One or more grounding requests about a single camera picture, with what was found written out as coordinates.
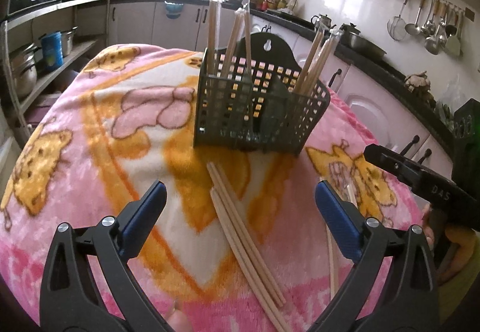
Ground hanging spatula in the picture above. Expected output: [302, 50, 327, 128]
[445, 10, 465, 57]

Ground pink cartoon fleece blanket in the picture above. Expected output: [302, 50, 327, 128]
[1, 45, 421, 331]

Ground blue canister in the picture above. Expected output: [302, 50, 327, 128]
[39, 31, 64, 72]

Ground metal kettle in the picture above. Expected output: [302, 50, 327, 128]
[310, 14, 335, 31]

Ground hanging ladle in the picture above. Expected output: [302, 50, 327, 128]
[405, 0, 425, 36]

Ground black plastic utensil basket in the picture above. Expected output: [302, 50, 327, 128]
[193, 33, 330, 155]

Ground dark wok on counter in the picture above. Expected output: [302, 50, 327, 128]
[340, 23, 385, 62]

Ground chopstick pair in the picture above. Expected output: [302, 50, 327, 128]
[207, 0, 222, 74]
[326, 180, 357, 299]
[221, 0, 251, 77]
[207, 162, 291, 331]
[293, 29, 343, 97]

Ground left hand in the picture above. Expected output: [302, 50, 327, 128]
[164, 300, 194, 332]

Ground right hand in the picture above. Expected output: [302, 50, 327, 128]
[421, 204, 478, 285]

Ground steel pot on shelf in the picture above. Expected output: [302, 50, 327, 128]
[10, 43, 39, 99]

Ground hanging strainer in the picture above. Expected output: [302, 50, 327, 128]
[386, 0, 409, 42]

